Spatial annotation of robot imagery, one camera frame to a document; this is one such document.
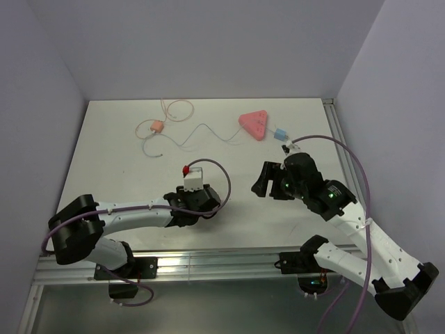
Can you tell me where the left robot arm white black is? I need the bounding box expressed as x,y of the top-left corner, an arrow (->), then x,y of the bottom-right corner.
48,184 -> 223,278

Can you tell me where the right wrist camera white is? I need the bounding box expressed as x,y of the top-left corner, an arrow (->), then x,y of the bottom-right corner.
282,141 -> 302,156

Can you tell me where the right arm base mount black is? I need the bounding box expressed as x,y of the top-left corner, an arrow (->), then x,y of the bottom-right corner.
274,251 -> 335,300

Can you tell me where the light blue thin cable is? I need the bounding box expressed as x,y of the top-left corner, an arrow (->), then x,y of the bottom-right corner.
140,118 -> 279,149

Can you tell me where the blue plug adapter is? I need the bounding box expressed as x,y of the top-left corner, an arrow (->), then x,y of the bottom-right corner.
274,128 -> 289,141

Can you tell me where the pink charger block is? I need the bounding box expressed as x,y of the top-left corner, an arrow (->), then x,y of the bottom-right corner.
150,120 -> 164,134

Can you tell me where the aluminium rail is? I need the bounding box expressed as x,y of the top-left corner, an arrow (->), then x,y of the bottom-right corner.
322,99 -> 367,209
33,245 -> 399,286

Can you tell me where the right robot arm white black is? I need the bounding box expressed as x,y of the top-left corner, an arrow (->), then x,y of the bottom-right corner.
251,152 -> 439,321

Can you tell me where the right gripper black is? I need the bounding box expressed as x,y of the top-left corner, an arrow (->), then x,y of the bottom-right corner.
251,160 -> 307,200

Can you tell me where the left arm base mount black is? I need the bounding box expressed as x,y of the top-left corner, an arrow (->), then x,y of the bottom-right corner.
93,257 -> 158,308

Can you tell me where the pink thin cable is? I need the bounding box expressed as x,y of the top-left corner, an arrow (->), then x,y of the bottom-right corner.
134,98 -> 195,159

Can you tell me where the aluminium right side rail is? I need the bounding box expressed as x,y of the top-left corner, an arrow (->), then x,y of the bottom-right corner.
322,99 -> 367,209

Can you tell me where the aluminium front rail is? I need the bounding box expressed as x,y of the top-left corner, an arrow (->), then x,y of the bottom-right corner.
33,245 -> 399,286

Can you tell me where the pink triangular power strip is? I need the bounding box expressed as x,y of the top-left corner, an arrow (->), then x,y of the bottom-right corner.
238,110 -> 268,141

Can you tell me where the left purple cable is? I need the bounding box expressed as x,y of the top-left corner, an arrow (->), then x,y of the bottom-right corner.
40,159 -> 233,309

